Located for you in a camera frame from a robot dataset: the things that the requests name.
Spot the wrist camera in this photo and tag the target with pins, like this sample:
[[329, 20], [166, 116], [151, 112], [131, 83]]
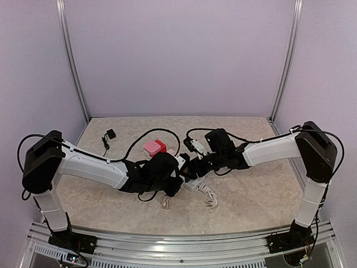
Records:
[[193, 145], [181, 161]]

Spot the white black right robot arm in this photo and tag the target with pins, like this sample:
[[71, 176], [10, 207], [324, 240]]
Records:
[[308, 142]]

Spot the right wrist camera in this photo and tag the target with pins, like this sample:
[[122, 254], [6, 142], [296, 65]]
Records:
[[193, 145]]

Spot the pink folding extension socket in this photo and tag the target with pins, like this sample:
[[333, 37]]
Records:
[[151, 148]]

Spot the aluminium frame post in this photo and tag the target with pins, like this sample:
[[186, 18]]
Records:
[[64, 28], [296, 19]]

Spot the white power strip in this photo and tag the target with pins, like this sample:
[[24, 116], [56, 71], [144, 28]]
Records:
[[192, 185]]

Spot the aluminium front rail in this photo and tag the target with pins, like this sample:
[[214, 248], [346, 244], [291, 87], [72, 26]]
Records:
[[118, 249]]

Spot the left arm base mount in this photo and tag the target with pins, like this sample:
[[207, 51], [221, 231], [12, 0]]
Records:
[[76, 242]]

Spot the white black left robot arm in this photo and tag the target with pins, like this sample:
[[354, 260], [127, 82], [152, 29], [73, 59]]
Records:
[[51, 157]]

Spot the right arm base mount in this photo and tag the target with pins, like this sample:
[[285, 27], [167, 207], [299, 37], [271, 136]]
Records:
[[279, 242]]

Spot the pink cube socket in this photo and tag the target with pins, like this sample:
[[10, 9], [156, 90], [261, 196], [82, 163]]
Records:
[[172, 152]]

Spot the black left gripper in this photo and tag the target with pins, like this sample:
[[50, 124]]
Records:
[[173, 191]]

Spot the right aluminium frame post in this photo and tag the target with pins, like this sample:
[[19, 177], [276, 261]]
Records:
[[296, 19]]

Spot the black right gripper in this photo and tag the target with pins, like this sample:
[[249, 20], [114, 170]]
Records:
[[192, 163]]

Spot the left aluminium frame post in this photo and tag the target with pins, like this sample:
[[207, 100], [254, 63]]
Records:
[[64, 28]]

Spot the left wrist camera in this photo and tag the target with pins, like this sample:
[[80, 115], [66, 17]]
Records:
[[181, 161]]

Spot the black power adapter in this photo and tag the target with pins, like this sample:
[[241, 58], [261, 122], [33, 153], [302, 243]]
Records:
[[109, 135]]

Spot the red cube socket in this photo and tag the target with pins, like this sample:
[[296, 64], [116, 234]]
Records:
[[163, 147]]

